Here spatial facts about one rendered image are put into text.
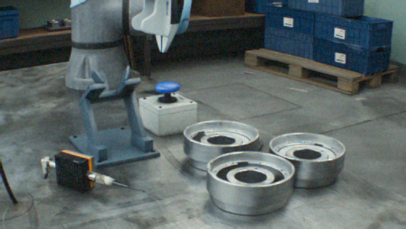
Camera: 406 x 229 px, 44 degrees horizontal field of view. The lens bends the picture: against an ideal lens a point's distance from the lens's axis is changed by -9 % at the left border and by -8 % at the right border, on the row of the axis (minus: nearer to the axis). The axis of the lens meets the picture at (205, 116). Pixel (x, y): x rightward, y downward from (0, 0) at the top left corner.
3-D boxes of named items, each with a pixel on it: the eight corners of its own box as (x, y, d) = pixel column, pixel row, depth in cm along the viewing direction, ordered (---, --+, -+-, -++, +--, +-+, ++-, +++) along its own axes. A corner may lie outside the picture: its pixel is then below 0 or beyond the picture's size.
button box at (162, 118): (197, 129, 89) (197, 100, 88) (159, 137, 86) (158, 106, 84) (172, 116, 96) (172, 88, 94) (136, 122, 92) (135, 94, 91)
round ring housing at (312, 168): (287, 153, 79) (289, 127, 78) (351, 168, 74) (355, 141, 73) (253, 178, 71) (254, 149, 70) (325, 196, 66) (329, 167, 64)
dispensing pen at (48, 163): (135, 179, 60) (34, 149, 68) (138, 211, 62) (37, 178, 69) (146, 172, 62) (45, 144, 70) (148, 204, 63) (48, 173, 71)
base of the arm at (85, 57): (57, 79, 120) (56, 37, 117) (115, 70, 128) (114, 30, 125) (77, 94, 108) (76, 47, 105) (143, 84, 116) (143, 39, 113)
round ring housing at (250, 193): (302, 213, 62) (306, 182, 60) (214, 221, 60) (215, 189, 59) (278, 177, 71) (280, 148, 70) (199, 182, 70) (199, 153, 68)
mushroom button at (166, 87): (184, 114, 89) (184, 83, 87) (162, 117, 87) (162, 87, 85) (172, 107, 92) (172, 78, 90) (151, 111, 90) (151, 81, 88)
